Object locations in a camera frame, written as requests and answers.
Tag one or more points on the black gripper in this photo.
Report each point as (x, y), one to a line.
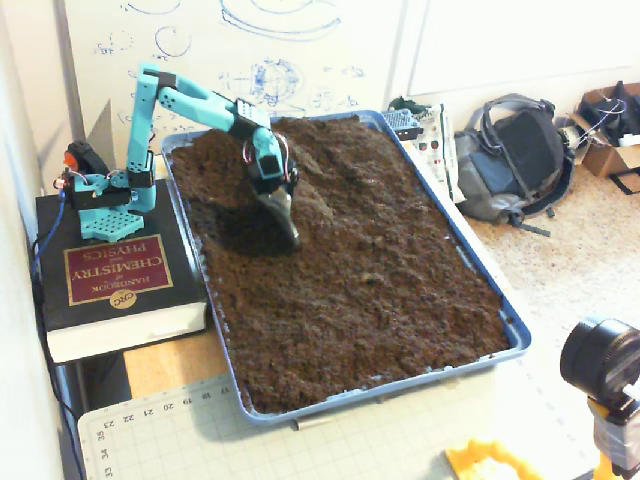
(280, 205)

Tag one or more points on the brown soil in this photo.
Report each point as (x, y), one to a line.
(350, 275)

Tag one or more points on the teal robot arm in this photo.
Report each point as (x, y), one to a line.
(137, 135)

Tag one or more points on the whiteboard with blue drawings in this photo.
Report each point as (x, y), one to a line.
(225, 55)

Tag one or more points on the black chemistry handbook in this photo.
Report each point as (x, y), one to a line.
(120, 270)

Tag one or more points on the small metal rod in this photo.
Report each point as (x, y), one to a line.
(312, 423)

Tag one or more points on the pale green cutting mat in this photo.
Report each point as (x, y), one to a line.
(250, 450)

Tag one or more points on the grey backpack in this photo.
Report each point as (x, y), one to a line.
(515, 150)

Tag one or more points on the blue plastic tray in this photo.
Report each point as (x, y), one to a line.
(521, 342)

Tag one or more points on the yellow plastic clamp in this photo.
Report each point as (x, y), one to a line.
(480, 457)

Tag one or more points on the cardboard box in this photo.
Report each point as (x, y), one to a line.
(605, 157)

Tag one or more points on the black fabric item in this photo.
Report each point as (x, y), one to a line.
(620, 110)

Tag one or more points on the black round camera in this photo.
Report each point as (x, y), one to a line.
(595, 357)

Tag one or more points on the yellow taped camera mount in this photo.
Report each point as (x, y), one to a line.
(615, 440)

